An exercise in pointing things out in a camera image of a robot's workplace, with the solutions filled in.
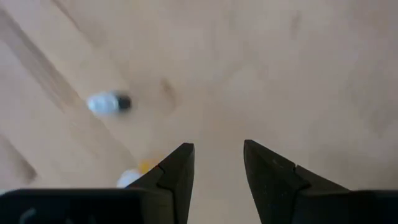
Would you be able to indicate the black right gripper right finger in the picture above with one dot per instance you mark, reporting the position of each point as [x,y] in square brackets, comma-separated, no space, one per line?
[280,193]

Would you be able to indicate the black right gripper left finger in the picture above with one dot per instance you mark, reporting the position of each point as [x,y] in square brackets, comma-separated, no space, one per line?
[174,186]

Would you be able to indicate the small yellow food coloring bottle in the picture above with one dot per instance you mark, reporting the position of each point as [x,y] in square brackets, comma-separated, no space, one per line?
[132,177]

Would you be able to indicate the small dark brown coloring bottle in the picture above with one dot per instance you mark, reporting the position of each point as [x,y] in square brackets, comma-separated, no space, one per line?
[107,103]

